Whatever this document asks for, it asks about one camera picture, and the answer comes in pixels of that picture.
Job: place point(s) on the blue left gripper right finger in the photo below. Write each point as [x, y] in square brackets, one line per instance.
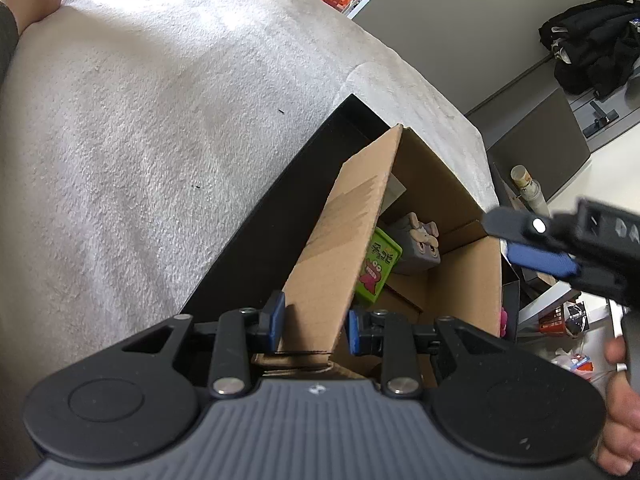
[359, 332]

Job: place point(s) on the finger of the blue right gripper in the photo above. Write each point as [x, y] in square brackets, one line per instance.
[556, 264]
[517, 226]

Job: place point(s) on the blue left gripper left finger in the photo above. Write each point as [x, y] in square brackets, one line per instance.
[272, 320]

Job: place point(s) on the brown cardboard box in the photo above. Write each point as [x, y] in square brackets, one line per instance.
[394, 175]

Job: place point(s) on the blue cube bunny toy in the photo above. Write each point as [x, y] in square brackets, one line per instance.
[419, 244]

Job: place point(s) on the pink dinosaur costume figurine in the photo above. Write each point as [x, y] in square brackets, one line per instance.
[503, 322]

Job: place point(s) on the person right hand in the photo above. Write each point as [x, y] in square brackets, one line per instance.
[618, 450]

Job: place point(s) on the paper cup stack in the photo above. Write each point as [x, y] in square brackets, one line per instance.
[530, 190]

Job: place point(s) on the black shallow tray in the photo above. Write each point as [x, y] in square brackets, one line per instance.
[306, 235]

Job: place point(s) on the green monster toy box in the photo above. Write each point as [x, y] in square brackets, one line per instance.
[381, 256]

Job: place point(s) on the person leg grey trousers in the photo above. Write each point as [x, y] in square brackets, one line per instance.
[8, 39]

